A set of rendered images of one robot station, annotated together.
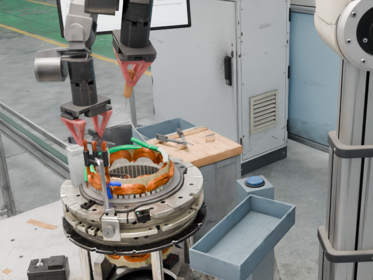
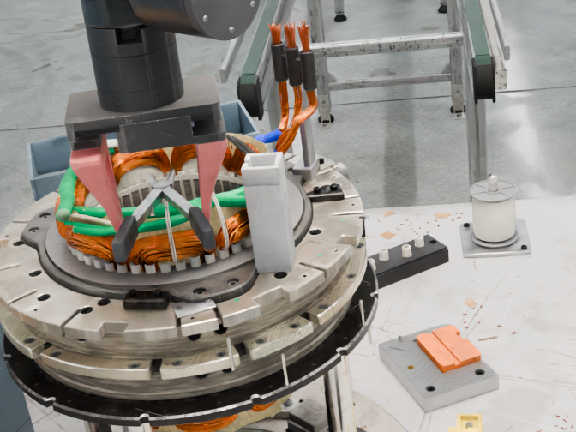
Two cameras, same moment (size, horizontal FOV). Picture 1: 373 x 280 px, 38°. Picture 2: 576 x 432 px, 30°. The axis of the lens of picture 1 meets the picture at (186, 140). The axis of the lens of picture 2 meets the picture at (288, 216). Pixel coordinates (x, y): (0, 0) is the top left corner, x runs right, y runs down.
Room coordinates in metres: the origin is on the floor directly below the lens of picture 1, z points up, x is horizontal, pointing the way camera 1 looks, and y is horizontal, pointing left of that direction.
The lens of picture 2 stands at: (1.61, 0.77, 1.51)
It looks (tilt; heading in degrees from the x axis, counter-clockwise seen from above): 27 degrees down; 224
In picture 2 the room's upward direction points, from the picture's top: 8 degrees counter-clockwise
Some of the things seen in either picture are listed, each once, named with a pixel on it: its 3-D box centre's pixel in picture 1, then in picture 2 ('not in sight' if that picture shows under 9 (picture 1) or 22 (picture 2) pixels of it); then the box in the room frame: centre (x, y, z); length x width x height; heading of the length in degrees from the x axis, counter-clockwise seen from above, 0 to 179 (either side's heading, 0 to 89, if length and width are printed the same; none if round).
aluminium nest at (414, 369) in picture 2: not in sight; (436, 363); (0.80, 0.18, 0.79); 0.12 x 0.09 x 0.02; 61
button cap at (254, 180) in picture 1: (255, 180); not in sight; (1.18, -0.16, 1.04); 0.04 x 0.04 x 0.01
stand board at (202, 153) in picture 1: (193, 146); not in sight; (1.38, -0.02, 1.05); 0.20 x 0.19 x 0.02; 31
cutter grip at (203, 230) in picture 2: (75, 140); (201, 227); (1.18, 0.26, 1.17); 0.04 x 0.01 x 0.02; 61
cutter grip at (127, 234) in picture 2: (92, 133); (125, 238); (1.22, 0.22, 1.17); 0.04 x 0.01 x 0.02; 35
